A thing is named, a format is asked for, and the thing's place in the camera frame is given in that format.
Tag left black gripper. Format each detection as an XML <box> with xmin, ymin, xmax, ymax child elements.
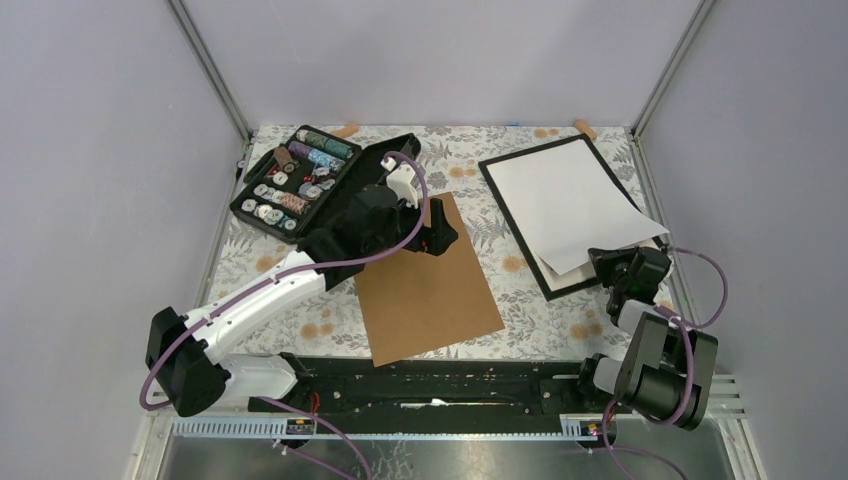
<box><xmin>364</xmin><ymin>192</ymin><xmax>458</xmax><ymax>258</ymax></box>

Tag brown cardboard backing board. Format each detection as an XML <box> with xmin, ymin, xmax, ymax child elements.
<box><xmin>355</xmin><ymin>193</ymin><xmax>505</xmax><ymax>367</ymax></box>

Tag black picture frame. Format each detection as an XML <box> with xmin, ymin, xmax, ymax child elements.
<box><xmin>476</xmin><ymin>133</ymin><xmax>670</xmax><ymax>303</ymax></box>

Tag cream paper mat board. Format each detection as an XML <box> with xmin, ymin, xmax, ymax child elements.
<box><xmin>524</xmin><ymin>251</ymin><xmax>600</xmax><ymax>297</ymax></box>

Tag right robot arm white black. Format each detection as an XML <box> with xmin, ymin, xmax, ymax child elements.
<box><xmin>573</xmin><ymin>246</ymin><xmax>718</xmax><ymax>430</ymax></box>

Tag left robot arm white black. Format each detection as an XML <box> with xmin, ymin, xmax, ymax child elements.
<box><xmin>139</xmin><ymin>152</ymin><xmax>458</xmax><ymax>417</ymax></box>

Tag left wooden cork piece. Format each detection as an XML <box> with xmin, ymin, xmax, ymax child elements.
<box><xmin>331</xmin><ymin>124</ymin><xmax>360</xmax><ymax>139</ymax></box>

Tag wooden cork piece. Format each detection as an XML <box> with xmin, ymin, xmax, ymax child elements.
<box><xmin>331</xmin><ymin>124</ymin><xmax>360</xmax><ymax>139</ymax></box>
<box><xmin>574</xmin><ymin>119</ymin><xmax>598</xmax><ymax>142</ymax></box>

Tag floral patterned table mat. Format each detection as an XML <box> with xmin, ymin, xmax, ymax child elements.
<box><xmin>197</xmin><ymin>126</ymin><xmax>648</xmax><ymax>361</ymax></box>

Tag black open poker chip case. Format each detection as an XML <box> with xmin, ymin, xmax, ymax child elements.
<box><xmin>229</xmin><ymin>125</ymin><xmax>421</xmax><ymax>244</ymax></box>

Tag right wooden cork piece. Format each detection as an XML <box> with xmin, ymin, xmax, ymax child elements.
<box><xmin>574</xmin><ymin>119</ymin><xmax>598</xmax><ymax>142</ymax></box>

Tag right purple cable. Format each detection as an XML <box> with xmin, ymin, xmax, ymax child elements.
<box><xmin>600</xmin><ymin>247</ymin><xmax>730</xmax><ymax>480</ymax></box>

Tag purple cable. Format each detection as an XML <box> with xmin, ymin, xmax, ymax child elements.
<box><xmin>600</xmin><ymin>247</ymin><xmax>730</xmax><ymax>480</ymax></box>
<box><xmin>139</xmin><ymin>150</ymin><xmax>431</xmax><ymax>480</ymax></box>

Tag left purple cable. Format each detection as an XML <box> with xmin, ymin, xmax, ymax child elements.
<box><xmin>139</xmin><ymin>150</ymin><xmax>431</xmax><ymax>480</ymax></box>

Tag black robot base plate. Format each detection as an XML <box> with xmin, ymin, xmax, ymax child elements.
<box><xmin>182</xmin><ymin>354</ymin><xmax>708</xmax><ymax>436</ymax></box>

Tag white slotted cable duct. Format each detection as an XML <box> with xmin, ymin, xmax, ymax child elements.
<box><xmin>171</xmin><ymin>415</ymin><xmax>601</xmax><ymax>442</ymax></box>

